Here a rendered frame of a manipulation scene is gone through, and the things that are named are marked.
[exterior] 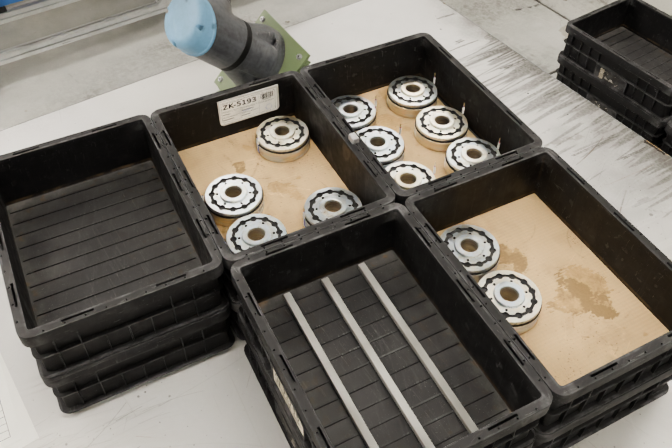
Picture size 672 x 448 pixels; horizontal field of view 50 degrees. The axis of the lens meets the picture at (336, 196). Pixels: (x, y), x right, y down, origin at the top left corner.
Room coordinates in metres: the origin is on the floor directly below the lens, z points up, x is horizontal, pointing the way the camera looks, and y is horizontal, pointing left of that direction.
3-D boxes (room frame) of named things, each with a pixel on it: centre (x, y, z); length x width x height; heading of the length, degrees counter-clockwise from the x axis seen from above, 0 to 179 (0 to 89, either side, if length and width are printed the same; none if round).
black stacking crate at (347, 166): (0.92, 0.12, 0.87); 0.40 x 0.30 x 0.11; 27
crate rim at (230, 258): (0.92, 0.12, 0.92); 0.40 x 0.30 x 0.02; 27
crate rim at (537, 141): (1.06, -0.15, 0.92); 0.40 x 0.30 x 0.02; 27
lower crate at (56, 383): (0.78, 0.39, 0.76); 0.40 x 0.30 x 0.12; 27
